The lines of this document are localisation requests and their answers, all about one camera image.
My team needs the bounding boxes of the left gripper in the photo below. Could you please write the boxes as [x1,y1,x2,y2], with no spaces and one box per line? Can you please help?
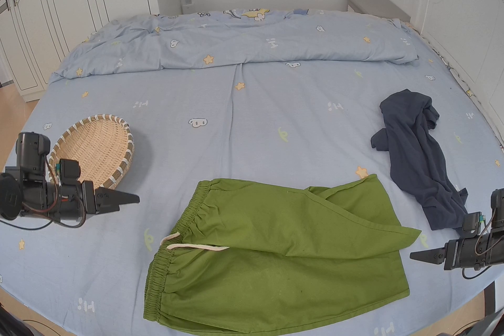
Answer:
[48,181,98,228]

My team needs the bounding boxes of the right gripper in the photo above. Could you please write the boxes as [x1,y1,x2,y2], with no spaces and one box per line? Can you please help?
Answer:
[444,238,492,271]

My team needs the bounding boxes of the green shorts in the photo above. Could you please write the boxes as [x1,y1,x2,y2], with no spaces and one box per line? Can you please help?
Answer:
[143,174,422,336]

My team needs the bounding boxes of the round woven basket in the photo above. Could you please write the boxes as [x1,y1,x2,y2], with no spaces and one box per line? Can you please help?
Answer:
[47,114,136,191]

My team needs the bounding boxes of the dark blue garment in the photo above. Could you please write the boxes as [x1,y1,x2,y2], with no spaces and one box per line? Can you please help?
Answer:
[370,89,469,231]

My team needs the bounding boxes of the bed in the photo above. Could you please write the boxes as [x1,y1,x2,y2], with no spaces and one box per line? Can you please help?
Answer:
[0,0,504,336]

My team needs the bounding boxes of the white wardrobe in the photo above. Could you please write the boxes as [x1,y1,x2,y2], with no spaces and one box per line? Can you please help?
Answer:
[0,0,160,103]

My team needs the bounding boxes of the pale blue quilt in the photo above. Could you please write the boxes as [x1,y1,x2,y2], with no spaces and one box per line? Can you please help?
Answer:
[49,8,420,85]

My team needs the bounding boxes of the grey bedside table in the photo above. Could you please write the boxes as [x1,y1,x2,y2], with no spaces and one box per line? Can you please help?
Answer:
[344,0,411,23]

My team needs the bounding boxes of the black cable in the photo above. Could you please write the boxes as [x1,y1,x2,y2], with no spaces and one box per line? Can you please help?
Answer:
[0,218,86,231]
[461,265,495,281]

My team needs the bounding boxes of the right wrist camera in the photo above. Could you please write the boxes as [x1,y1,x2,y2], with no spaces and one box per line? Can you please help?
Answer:
[461,212,484,240]

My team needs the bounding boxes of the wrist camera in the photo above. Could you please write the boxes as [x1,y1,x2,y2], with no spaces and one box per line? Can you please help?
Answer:
[55,159,83,187]
[461,212,484,240]

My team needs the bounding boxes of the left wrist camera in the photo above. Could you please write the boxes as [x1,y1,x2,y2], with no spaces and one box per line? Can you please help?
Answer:
[55,159,83,187]

